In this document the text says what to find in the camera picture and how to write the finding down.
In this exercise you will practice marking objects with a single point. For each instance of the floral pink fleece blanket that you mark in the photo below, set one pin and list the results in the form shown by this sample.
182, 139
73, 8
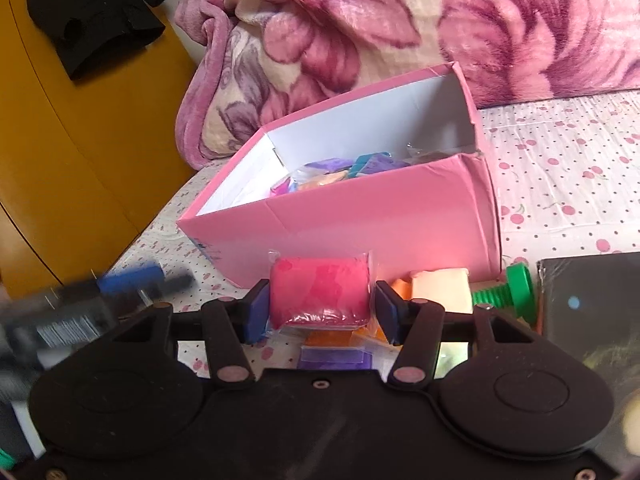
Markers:
265, 59

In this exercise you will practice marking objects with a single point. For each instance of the clay bags inside box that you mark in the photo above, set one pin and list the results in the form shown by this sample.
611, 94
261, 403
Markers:
333, 170

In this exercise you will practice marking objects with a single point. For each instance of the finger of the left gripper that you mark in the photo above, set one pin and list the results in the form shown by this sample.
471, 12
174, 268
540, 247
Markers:
135, 279
158, 290

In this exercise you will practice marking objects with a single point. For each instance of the dark orange clay bag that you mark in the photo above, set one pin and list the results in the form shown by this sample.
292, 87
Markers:
336, 338

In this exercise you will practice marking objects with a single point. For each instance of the pink box lid with portrait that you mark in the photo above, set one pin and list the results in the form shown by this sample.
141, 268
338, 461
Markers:
590, 309

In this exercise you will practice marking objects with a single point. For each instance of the pink open cardboard box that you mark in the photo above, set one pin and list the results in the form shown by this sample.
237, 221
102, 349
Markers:
438, 215

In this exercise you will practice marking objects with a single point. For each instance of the peach clay bag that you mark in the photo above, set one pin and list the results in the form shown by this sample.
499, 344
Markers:
448, 287

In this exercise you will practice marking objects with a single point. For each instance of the green plastic toy bolt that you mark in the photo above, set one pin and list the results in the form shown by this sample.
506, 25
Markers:
517, 292

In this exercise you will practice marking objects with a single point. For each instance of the pink clay bag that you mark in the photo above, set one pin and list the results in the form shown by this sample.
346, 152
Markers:
320, 293

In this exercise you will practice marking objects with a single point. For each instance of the black hanging garment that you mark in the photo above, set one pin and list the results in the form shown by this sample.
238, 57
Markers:
88, 34

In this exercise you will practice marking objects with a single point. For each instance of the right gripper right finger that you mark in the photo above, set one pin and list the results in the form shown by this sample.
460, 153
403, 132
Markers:
415, 325

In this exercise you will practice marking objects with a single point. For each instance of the yellow wooden wardrobe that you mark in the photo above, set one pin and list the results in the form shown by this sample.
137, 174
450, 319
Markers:
85, 165

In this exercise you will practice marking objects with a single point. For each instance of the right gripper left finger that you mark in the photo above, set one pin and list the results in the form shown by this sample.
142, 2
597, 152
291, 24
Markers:
227, 325

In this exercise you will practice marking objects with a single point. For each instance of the purple clay bag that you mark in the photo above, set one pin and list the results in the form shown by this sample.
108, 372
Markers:
327, 358

